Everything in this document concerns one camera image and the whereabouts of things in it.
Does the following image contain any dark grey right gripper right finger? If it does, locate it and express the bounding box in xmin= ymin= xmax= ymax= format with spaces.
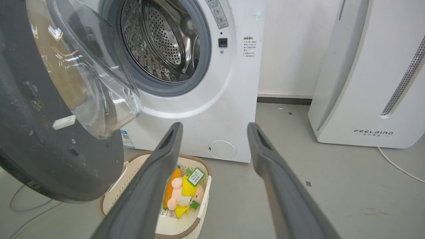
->
xmin=247 ymin=122 xmax=341 ymax=239

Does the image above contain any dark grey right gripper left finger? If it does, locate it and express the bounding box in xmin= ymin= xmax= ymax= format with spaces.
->
xmin=90 ymin=122 xmax=184 ymax=239

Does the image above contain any round dark washing machine door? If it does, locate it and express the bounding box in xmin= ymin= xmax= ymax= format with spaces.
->
xmin=0 ymin=0 xmax=144 ymax=203

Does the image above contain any white front-load washing machine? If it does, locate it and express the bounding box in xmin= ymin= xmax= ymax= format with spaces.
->
xmin=75 ymin=0 xmax=266 ymax=163

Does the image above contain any yellow and pink doll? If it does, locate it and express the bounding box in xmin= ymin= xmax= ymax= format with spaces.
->
xmin=162 ymin=167 xmax=206 ymax=219

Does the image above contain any white laundry basket brown rim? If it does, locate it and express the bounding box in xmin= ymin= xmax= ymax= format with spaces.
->
xmin=98 ymin=151 xmax=212 ymax=239

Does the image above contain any white Feelbird air purifier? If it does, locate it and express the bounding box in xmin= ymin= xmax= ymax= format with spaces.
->
xmin=308 ymin=0 xmax=425 ymax=149

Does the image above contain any white power cable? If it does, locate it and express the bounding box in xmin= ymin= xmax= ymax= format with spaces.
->
xmin=377 ymin=147 xmax=425 ymax=184

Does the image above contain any thin grey floor cable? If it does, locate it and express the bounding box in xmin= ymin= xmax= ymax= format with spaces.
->
xmin=9 ymin=184 xmax=63 ymax=239

